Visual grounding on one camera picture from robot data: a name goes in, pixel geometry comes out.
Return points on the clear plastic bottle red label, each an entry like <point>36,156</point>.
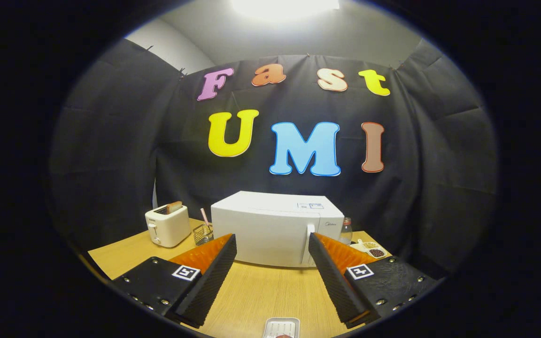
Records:
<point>346,234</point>

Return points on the black backdrop cloth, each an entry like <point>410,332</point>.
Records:
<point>111,141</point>

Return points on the white toaster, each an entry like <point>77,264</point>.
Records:
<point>169,230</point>

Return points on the white divided dish of beans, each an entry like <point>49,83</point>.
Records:
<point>374,251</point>

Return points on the ceiling light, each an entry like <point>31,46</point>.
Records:
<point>284,7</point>

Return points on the small white tray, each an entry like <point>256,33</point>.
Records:
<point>282,327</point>

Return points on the toast slice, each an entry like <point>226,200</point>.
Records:
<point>174,207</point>

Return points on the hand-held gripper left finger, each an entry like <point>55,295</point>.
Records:
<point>212,281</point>

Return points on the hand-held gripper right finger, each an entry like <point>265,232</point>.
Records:
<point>334,281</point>

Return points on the white microwave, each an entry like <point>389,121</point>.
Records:
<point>261,230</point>

